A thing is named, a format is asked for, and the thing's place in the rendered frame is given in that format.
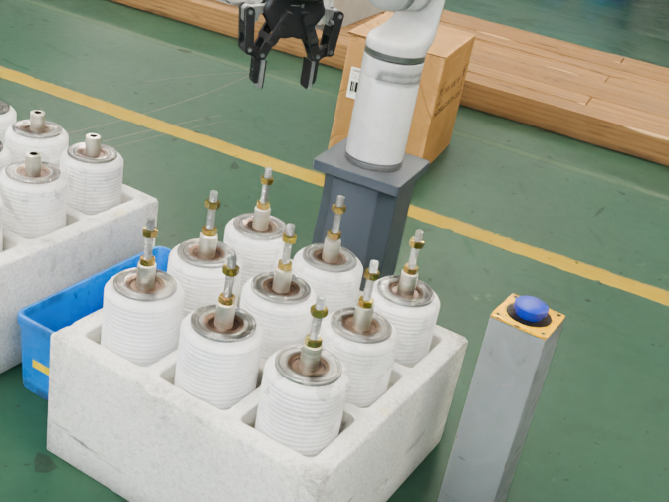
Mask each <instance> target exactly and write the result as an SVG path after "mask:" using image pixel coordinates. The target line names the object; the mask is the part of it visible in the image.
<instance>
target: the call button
mask: <svg viewBox="0 0 669 502"><path fill-rule="evenodd" d="M514 308H515V310H516V314H517V315H518V316H519V317H521V318H522V319H524V320H527V321H531V322H538V321H540V320H541V319H542V318H544V317H546V316H547V314H548V311H549V306H548V305H547V304H546V303H545V302H544V301H542V300H541V299H539V298H536V297H533V296H520V297H517V298H516V299H515V302H514Z"/></svg>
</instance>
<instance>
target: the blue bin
mask: <svg viewBox="0 0 669 502"><path fill-rule="evenodd" d="M171 251H172V250H171V249H169V248H167V247H164V246H154V247H153V251H152V255H153V256H155V263H156V269H159V270H162V271H164V272H166V273H167V268H168V257H169V253H170V252H171ZM143 254H144V251H143V252H141V253H139V254H137V255H135V256H132V257H130V258H128V259H126V260H124V261H122V262H120V263H117V264H115V265H113V266H111V267H109V268H107V269H105V270H102V271H101V272H99V273H97V274H95V275H93V276H91V277H88V278H86V279H84V280H82V281H80V282H78V283H76V284H73V285H71V286H69V287H67V288H65V289H63V290H61V291H58V292H56V293H54V294H52V295H50V296H48V297H46V298H43V299H41V300H39V301H37V302H35V303H33V304H31V305H28V306H26V307H24V308H22V309H21V310H19V311H18V313H17V321H18V324H19V325H20V326H21V349H22V372H23V385H24V387H25V388H26V389H28V390H30V391H31V392H33V393H35V394H36V395H38V396H40V397H41V398H43V399H45V400H46V401H48V400H49V372H50V345H51V335H52V334H53V333H55V332H57V331H59V330H60V329H62V328H64V327H69V326H70V325H72V324H73V323H74V322H76V321H78V320H80V319H82V318H84V317H86V316H87V315H89V314H91V313H93V312H95V311H97V310H99V309H101V308H102V307H103V305H104V289H105V285H106V283H107V282H108V280H109V279H110V278H111V277H113V276H114V275H116V274H118V273H119V272H121V271H123V270H126V269H129V268H135V267H137V264H138V262H139V260H140V255H143Z"/></svg>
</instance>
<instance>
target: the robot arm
mask: <svg viewBox="0 0 669 502"><path fill-rule="evenodd" d="M369 2H370V3H371V4H372V5H373V6H374V7H376V8H378V9H381V10H386V11H395V12H394V14H393V15H392V16H391V18H390V19H389V20H387V21H386V22H385V23H383V24H382V25H380V26H378V27H376V28H374V29H372V30H371V31H370V32H369V33H368V35H367V37H366V41H365V47H364V52H363V58H362V63H361V69H360V74H359V80H358V85H357V91H356V96H355V101H354V107H353V112H352V117H351V123H350V128H349V133H348V138H347V144H346V149H345V155H344V156H345V158H346V160H347V161H349V162H350V163H351V164H353V165H355V166H358V167H360V168H363V169H367V170H371V171H378V172H392V171H396V170H398V169H400V168H401V166H402V162H403V158H404V154H405V149H406V145H407V141H408V136H409V131H410V127H411V122H412V117H413V113H414V108H415V104H416V99H417V94H418V90H419V85H420V80H421V75H422V71H423V66H424V61H425V57H426V54H427V51H428V50H429V48H430V47H431V45H432V44H433V42H434V39H435V36H436V32H437V29H438V25H439V21H440V18H441V14H442V10H443V7H444V3H445V0H369ZM261 13H262V14H263V16H264V18H265V20H266V21H265V22H264V24H263V26H262V27H261V29H260V31H259V33H258V37H257V39H256V41H255V42H254V28H255V22H257V21H258V18H259V15H260V14H261ZM323 17H324V23H325V25H324V29H323V32H322V36H321V40H320V44H319V39H318V36H317V32H316V29H315V26H316V25H317V24H318V23H319V22H320V20H321V19H322V18H323ZM343 18H344V14H343V13H342V12H341V11H340V10H339V9H337V8H335V7H331V8H325V6H324V0H262V2H261V4H247V3H246V2H241V3H240V4H239V17H238V47H239V48H240V49H241V50H242V51H243V52H245V53H246V54H247V55H251V64H250V72H249V78H250V80H251V81H252V84H253V85H254V86H255V87H256V88H257V89H262V88H263V84H264V77H265V70H266V63H267V61H266V60H265V58H266V56H267V55H268V53H269V52H270V50H271V48H272V47H273V46H275V45H276V44H277V42H278V41H279V39H280V38H291V37H294V38H297V39H301V40H302V42H303V45H304V48H305V51H306V54H307V56H306V57H304V60H303V66H302V72H301V79H300V84H301V86H303V87H304V88H305V89H310V88H311V86H312V84H313V83H314V82H315V81H316V77H317V71H318V65H319V60H320V59H321V58H323V57H326V56H329V57H331V56H332V55H333V54H334V53H335V47H336V43H337V40H338V36H339V32H340V29H341V25H342V21H343ZM271 31H272V33H271V34H270V32H271Z"/></svg>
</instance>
